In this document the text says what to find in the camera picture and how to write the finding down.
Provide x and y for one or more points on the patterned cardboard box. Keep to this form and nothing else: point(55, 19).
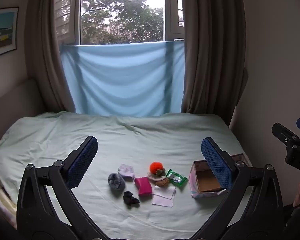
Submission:
point(202, 180)

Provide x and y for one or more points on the light blue hanging cloth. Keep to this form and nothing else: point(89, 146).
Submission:
point(122, 80)

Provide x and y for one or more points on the brown curtain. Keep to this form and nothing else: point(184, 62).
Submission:
point(212, 45)
point(47, 45)

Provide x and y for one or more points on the white louvred shutter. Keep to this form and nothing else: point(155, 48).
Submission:
point(65, 10)

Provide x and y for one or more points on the striped mattress edge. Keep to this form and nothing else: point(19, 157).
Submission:
point(2, 202)

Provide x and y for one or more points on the folded lavender sock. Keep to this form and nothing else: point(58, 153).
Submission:
point(127, 172)

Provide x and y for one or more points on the black sock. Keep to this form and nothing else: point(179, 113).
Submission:
point(130, 198)

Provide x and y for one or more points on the window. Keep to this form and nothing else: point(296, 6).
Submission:
point(122, 12)

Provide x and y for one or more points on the white cleaning cloth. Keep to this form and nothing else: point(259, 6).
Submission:
point(166, 192)

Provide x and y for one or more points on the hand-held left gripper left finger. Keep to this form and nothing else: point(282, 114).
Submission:
point(82, 162)

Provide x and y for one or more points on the person's right forearm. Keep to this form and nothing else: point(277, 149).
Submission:
point(297, 222)

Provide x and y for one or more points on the green wet wipes packet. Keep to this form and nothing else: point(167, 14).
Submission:
point(176, 178)

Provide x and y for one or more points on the cream knitted pouch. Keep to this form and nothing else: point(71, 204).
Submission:
point(152, 177)

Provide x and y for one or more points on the brown knitted item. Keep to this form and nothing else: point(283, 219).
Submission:
point(162, 182)

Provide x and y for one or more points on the beige padded headboard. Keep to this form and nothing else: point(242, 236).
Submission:
point(15, 105)

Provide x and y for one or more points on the grey fuzzy sock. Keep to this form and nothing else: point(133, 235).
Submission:
point(116, 182)

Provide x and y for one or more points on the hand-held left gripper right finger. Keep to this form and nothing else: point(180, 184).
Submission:
point(216, 162)

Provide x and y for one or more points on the framed wall picture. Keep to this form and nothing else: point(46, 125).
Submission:
point(2, 32)

